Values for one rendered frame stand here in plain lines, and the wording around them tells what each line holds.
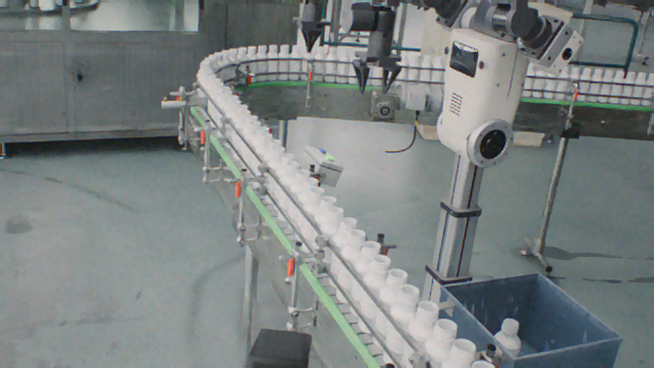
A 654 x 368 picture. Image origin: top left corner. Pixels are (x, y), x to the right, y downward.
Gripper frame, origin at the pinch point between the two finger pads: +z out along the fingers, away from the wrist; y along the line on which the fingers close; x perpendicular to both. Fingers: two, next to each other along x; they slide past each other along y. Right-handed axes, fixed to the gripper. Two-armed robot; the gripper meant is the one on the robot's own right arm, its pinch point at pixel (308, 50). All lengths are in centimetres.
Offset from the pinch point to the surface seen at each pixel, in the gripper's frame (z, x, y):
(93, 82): 87, -284, 41
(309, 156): 29.8, 12.9, 1.4
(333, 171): 31.8, 21.1, -3.1
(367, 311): 34, 88, 17
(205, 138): 36.4, -23.6, 24.8
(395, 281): 24, 93, 15
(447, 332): 24, 112, 15
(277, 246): 45, 40, 19
